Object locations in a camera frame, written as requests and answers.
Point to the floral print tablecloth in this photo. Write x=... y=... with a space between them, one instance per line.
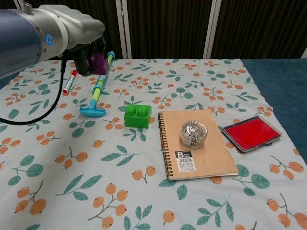
x=144 y=191

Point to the green toy building block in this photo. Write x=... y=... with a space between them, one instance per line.
x=136 y=119

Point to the red ink stamp pad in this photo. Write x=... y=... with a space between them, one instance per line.
x=249 y=133

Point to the clear round paper clip box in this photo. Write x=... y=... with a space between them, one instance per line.
x=193 y=135

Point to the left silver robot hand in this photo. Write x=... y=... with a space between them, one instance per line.
x=81 y=26

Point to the purple toy building block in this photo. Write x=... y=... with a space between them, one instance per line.
x=99 y=64

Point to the kraft spiral notebook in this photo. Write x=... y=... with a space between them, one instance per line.
x=211 y=155

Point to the green and blue toy pump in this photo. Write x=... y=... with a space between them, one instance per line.
x=96 y=93

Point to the red capped marker pen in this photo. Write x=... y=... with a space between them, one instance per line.
x=70 y=81

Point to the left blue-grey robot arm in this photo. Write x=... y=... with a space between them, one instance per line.
x=16 y=36

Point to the white partition frame post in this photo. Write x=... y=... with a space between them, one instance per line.
x=211 y=28
x=123 y=28

